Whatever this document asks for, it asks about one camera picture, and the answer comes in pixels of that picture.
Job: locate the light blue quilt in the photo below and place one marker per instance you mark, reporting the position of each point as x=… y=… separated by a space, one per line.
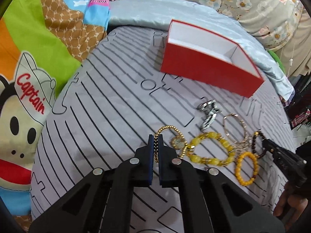
x=158 y=14

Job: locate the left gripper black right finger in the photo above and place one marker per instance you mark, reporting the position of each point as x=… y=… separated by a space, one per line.
x=211 y=202

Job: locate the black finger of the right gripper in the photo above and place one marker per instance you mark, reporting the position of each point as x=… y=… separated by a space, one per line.
x=268 y=145

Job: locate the green plastic object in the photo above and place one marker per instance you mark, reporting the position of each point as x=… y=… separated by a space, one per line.
x=277 y=60

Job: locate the beige curtain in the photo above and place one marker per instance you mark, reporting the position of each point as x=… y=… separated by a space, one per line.
x=298 y=48

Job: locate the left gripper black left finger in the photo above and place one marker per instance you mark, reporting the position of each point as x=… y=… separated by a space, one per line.
x=102 y=200

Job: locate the silver metal watch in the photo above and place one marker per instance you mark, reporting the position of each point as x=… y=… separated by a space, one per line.
x=211 y=111

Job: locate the grey line-patterned sheet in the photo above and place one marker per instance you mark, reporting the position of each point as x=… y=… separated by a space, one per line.
x=119 y=96

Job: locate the rose gold bangle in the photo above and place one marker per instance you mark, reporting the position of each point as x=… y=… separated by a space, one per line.
x=235 y=128

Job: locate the colourful cartoon monkey blanket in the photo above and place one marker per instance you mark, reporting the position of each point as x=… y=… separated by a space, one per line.
x=43 y=42

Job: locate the red cardboard box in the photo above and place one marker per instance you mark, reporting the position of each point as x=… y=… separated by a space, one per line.
x=202 y=55

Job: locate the person's right hand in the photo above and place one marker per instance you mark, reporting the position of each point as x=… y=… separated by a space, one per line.
x=296 y=202

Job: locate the grey floral duvet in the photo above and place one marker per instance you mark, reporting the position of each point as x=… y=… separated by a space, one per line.
x=274 y=23

